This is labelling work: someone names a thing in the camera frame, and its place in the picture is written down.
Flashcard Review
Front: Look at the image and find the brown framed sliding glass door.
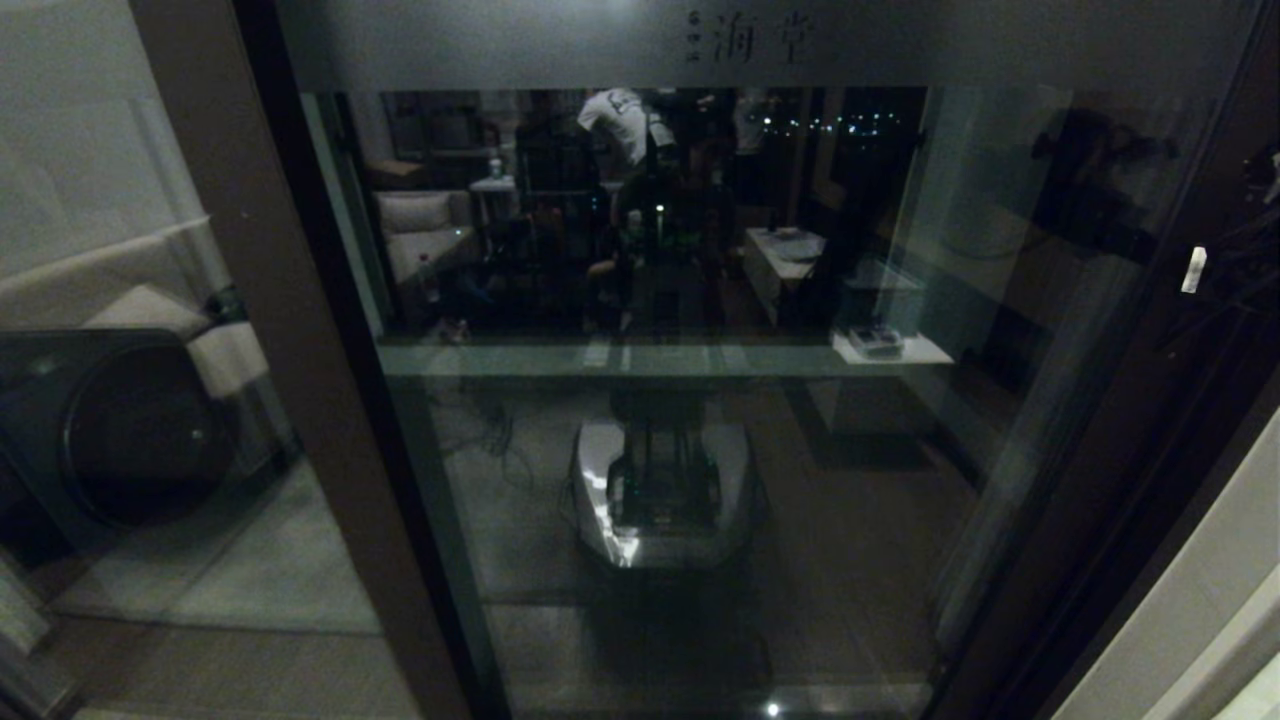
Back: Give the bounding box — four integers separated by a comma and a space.
280, 0, 1280, 720

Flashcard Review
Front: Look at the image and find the dark brown door jamb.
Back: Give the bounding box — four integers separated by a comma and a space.
1000, 330, 1280, 720

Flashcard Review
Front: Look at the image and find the brown framed fixed glass door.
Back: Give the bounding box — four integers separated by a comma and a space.
0, 0, 476, 720

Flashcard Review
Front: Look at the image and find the grey floor rug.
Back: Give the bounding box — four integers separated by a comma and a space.
50, 455, 386, 638

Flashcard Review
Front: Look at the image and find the grey and beige sofa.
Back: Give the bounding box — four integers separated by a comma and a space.
0, 218, 301, 491

